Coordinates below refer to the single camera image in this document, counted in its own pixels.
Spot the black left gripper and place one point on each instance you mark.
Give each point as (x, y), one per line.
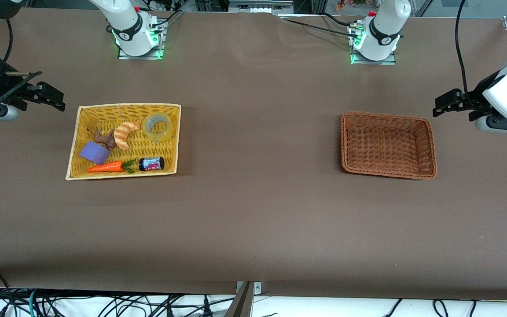
(476, 98)

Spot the grey metal bar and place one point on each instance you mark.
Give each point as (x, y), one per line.
(240, 306)

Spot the brown wicker basket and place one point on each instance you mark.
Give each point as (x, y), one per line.
(385, 145)

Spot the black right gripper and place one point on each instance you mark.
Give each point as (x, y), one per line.
(7, 89)

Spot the brown root-shaped toy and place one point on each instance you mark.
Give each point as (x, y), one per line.
(108, 140)

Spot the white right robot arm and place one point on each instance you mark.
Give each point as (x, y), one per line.
(126, 17)

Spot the toy croissant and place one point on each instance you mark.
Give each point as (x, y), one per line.
(123, 134)

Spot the yellow woven basket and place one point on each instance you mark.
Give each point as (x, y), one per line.
(156, 149)

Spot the purple block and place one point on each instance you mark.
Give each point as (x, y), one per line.
(95, 152)

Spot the orange toy carrot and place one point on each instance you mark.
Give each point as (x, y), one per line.
(106, 167)

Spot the small black printed can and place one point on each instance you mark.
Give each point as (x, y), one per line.
(151, 164)

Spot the metal table bracket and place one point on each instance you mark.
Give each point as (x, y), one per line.
(257, 288)

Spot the clear yellowish tape roll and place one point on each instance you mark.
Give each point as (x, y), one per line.
(147, 127)

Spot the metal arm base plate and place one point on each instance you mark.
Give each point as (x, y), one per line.
(161, 44)
(390, 59)

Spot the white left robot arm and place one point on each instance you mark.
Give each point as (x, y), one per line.
(385, 22)

